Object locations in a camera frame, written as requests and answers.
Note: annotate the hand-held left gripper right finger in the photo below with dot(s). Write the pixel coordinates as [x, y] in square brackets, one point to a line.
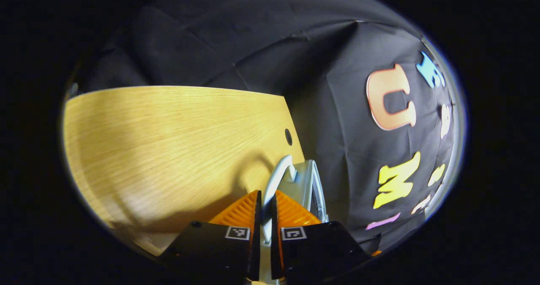
[295, 251]

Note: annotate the black backdrop cloth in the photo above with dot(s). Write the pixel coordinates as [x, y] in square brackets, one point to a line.
[337, 65]

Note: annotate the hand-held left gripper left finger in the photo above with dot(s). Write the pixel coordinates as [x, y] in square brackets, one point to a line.
[236, 251]

